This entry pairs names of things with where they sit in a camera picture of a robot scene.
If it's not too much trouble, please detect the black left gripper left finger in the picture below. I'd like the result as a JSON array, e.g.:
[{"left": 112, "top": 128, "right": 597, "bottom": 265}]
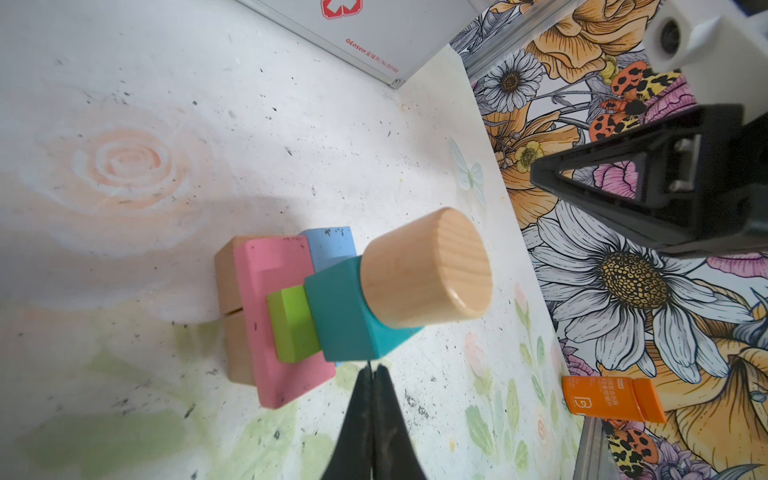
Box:
[{"left": 321, "top": 365, "right": 374, "bottom": 480}]

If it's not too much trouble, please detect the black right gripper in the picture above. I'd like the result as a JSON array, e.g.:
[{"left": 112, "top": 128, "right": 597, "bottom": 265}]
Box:
[{"left": 531, "top": 104, "right": 767, "bottom": 258}]

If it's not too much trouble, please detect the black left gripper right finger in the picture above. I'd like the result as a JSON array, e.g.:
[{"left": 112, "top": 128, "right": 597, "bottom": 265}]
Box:
[{"left": 374, "top": 365, "right": 426, "bottom": 480}]

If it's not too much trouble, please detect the teal wood cube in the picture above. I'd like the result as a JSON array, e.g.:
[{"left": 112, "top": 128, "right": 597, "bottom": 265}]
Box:
[{"left": 304, "top": 257, "right": 420, "bottom": 362}]

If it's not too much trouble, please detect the green wood block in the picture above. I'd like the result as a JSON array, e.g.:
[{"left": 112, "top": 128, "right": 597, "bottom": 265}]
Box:
[{"left": 267, "top": 285, "right": 321, "bottom": 364}]

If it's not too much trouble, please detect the natural wood rectangular block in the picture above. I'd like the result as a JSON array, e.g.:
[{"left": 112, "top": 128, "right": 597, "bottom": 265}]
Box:
[{"left": 223, "top": 310, "right": 255, "bottom": 386}]

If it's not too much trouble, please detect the wood cylinder block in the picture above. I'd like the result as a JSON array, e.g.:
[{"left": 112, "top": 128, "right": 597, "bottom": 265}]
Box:
[{"left": 360, "top": 207, "right": 493, "bottom": 329}]

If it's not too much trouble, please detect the natural wood arch block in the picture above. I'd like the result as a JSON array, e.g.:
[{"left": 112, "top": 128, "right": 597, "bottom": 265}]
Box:
[{"left": 214, "top": 236, "right": 258, "bottom": 316}]

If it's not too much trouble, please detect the pink wood block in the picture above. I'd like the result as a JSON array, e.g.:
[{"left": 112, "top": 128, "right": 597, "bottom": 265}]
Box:
[{"left": 234, "top": 236, "right": 336, "bottom": 409}]

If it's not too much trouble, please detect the light blue wood block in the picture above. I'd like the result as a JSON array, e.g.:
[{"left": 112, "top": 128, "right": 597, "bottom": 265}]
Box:
[{"left": 301, "top": 226, "right": 357, "bottom": 273}]

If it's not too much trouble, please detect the orange pill bottle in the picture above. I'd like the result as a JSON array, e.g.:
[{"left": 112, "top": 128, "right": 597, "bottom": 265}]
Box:
[{"left": 562, "top": 376, "right": 667, "bottom": 423}]

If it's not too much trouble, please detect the silver aluminium first aid case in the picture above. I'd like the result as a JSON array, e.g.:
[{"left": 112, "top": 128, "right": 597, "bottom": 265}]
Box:
[{"left": 243, "top": 0, "right": 493, "bottom": 89}]

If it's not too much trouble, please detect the aluminium corner frame post right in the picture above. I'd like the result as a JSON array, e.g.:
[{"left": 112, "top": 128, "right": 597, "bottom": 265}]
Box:
[{"left": 450, "top": 0, "right": 583, "bottom": 85}]

